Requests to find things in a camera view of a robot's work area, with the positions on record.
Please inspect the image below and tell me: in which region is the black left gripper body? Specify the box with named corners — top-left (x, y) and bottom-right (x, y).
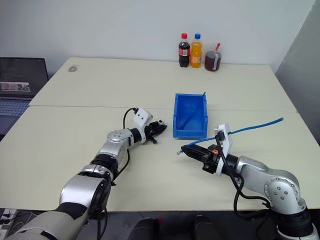
top-left (145, 121), bottom-right (159, 138)

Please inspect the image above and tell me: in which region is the cola bottle with red cap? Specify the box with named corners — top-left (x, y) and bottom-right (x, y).
top-left (178, 32), bottom-right (191, 69)

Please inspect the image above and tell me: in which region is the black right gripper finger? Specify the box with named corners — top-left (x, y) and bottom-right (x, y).
top-left (180, 145), bottom-right (210, 154)
top-left (182, 151), bottom-right (209, 163)

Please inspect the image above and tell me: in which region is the dark grey laptop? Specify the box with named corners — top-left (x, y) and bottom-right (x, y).
top-left (0, 57), bottom-right (50, 137)

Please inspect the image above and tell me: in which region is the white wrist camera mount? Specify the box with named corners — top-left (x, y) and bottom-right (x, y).
top-left (132, 108), bottom-right (154, 145)
top-left (212, 123), bottom-right (234, 177)

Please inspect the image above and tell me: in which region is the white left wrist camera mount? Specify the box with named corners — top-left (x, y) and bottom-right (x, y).
top-left (132, 108), bottom-right (154, 145)

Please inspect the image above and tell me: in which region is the orange soda bottle, blue cap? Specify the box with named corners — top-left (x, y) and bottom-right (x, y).
top-left (190, 33), bottom-right (203, 69)

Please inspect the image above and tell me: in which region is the clear jar with dark liquid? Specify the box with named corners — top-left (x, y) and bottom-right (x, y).
top-left (204, 42), bottom-right (223, 73)

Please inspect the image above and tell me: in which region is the blue network cable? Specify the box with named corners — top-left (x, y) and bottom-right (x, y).
top-left (181, 91), bottom-right (207, 128)
top-left (175, 117), bottom-right (285, 156)

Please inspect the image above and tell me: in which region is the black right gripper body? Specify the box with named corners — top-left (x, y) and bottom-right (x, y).
top-left (201, 143), bottom-right (223, 175)

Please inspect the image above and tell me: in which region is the blue plastic bin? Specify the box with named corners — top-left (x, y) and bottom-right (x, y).
top-left (172, 92), bottom-right (209, 141)

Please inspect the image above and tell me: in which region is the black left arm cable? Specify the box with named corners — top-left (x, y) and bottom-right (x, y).
top-left (109, 107), bottom-right (140, 187)

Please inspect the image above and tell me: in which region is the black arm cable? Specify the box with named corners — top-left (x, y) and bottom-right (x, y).
top-left (109, 107), bottom-right (140, 187)
top-left (214, 129), bottom-right (272, 221)

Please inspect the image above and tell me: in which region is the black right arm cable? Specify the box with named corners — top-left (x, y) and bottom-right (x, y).
top-left (214, 129), bottom-right (272, 221)

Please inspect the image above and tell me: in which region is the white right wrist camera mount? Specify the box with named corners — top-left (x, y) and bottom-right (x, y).
top-left (212, 123), bottom-right (234, 177)

